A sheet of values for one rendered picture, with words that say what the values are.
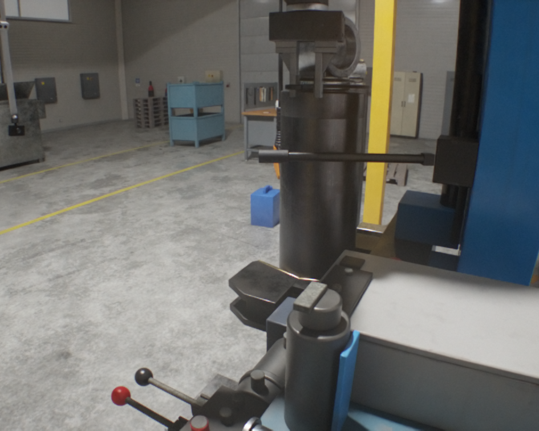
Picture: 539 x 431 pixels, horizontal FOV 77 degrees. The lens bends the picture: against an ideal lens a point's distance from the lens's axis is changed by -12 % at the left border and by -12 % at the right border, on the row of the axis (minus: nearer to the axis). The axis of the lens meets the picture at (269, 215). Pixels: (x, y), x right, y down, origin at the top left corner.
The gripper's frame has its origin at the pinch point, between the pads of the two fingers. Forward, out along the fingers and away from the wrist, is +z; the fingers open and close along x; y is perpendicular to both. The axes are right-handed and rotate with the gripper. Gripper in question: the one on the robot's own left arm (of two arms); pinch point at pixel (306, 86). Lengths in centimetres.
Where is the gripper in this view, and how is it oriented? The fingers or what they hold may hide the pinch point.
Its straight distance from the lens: 72.4
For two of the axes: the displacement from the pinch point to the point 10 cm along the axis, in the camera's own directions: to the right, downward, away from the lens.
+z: 0.0, 9.4, 3.4
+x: -9.6, -0.9, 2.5
